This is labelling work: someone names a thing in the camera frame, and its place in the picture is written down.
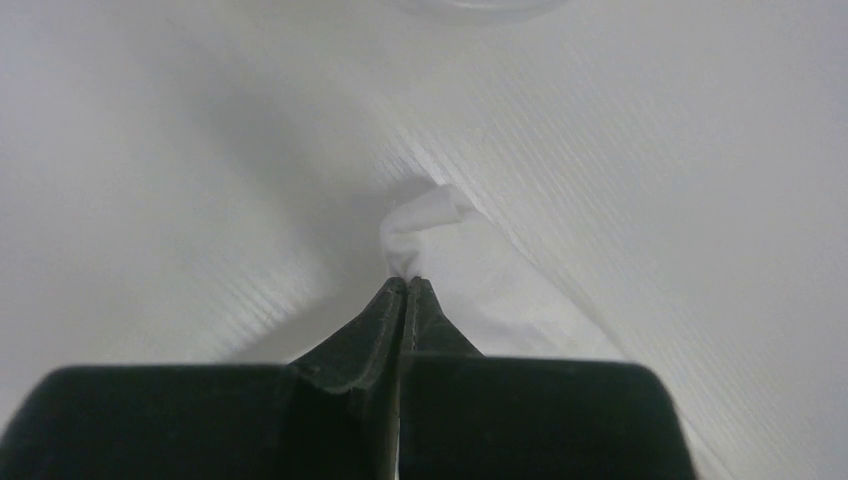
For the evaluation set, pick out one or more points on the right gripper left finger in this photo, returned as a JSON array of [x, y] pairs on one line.
[[326, 415]]

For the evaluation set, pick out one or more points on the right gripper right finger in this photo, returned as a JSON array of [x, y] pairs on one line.
[[464, 415]]

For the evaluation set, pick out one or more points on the white t shirt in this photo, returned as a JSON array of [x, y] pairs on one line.
[[496, 298]]

